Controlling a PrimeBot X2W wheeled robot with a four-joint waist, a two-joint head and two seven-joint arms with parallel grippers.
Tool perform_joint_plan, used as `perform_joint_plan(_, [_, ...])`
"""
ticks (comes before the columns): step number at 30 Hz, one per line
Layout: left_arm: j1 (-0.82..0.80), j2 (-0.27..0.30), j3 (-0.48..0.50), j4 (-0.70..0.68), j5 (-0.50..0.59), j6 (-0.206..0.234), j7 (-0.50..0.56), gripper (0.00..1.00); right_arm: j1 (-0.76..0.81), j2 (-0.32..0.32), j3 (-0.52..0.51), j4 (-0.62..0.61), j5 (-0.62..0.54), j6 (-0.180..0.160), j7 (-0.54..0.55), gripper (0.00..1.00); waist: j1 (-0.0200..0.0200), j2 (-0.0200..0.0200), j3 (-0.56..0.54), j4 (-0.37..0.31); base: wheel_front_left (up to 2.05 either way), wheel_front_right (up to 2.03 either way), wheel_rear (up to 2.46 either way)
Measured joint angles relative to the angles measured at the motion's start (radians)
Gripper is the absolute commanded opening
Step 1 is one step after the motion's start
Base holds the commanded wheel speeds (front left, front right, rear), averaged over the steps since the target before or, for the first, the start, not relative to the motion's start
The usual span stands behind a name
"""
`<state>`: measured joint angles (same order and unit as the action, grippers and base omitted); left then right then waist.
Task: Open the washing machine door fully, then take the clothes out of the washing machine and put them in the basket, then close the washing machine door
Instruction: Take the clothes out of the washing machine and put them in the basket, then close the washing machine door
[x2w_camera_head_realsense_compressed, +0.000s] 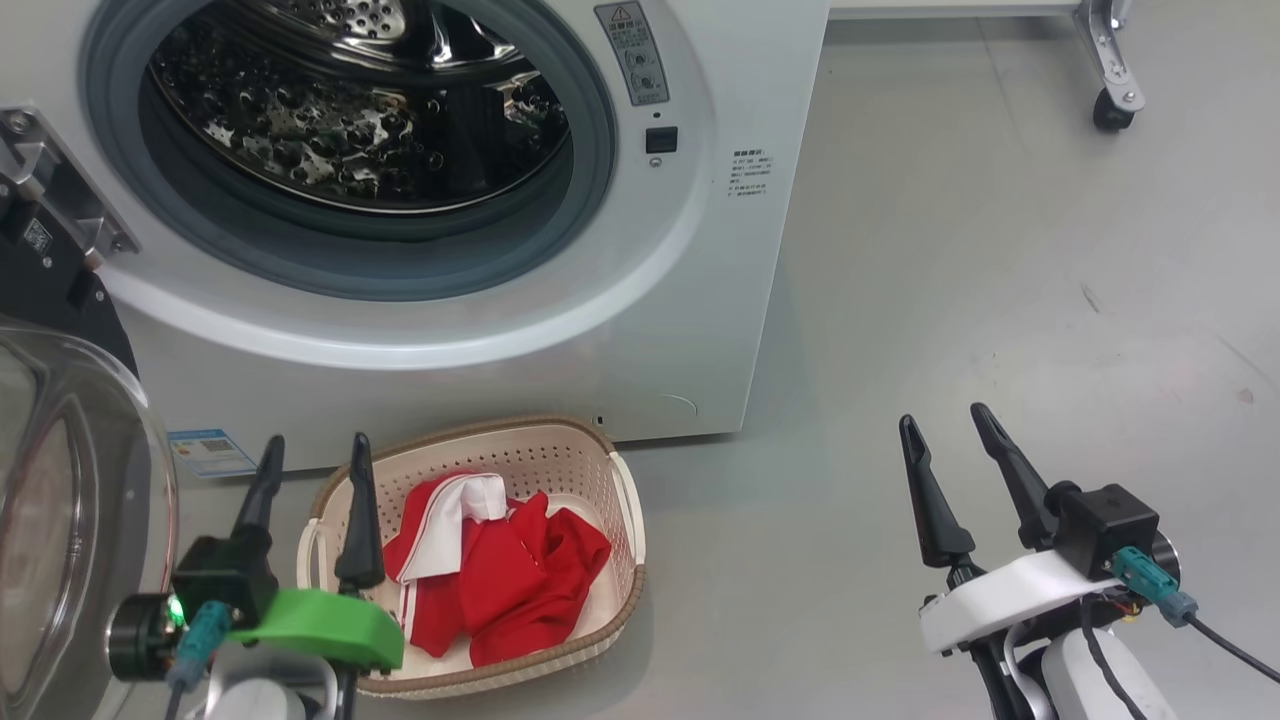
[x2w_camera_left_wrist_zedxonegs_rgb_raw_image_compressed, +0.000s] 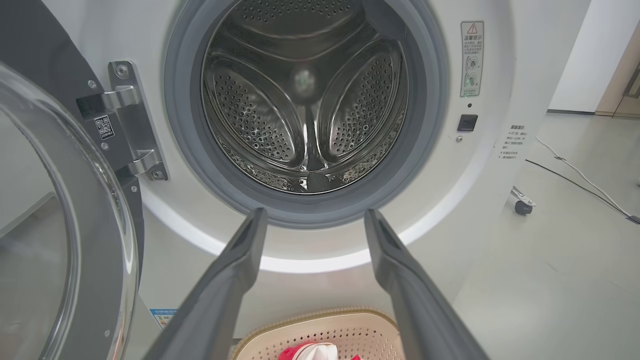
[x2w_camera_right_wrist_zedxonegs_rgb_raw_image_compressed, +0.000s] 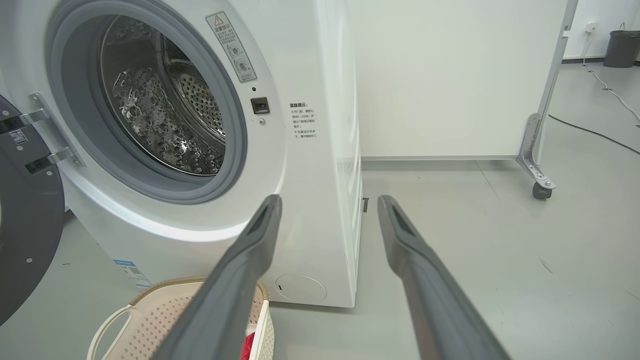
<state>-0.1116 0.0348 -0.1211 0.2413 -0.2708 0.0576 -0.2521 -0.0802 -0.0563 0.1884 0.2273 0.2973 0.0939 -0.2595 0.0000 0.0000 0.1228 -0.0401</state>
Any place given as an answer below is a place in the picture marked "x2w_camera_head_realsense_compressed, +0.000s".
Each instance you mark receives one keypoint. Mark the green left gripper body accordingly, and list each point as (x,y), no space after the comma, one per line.
(330,625)

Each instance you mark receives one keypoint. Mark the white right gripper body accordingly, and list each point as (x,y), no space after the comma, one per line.
(1000,605)

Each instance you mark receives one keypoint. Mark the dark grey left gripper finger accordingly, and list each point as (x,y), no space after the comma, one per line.
(362,530)
(262,500)

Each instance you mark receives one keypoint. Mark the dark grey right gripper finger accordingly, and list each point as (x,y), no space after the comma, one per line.
(1020,480)
(935,510)

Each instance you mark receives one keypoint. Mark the red and white garment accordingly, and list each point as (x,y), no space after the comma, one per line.
(520,580)

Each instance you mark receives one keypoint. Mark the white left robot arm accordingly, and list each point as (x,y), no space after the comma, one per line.
(250,695)

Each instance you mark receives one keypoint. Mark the beige perforated laundry basket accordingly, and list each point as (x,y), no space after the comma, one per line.
(570,460)

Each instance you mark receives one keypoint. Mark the white front-load washing machine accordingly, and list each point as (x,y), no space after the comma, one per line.
(700,300)

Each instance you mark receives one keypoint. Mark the steel perforated washing drum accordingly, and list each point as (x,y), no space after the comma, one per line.
(350,130)

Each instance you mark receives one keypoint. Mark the blue energy label sticker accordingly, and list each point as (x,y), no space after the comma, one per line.
(212,453)

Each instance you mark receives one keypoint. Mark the black caster wheel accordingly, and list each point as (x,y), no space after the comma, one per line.
(1112,112)

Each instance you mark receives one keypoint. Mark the small printed text label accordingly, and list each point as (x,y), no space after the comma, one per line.
(750,172)

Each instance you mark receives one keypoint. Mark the white cart with metal leg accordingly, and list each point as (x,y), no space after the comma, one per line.
(1105,40)

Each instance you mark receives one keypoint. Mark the grey warning label sticker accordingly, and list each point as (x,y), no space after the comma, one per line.
(632,50)

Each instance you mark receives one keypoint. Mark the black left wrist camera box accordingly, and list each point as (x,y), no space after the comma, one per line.
(225,580)

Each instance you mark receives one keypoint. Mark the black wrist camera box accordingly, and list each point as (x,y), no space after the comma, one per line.
(225,580)
(1105,530)

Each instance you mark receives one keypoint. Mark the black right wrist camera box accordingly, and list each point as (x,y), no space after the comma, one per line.
(1105,530)

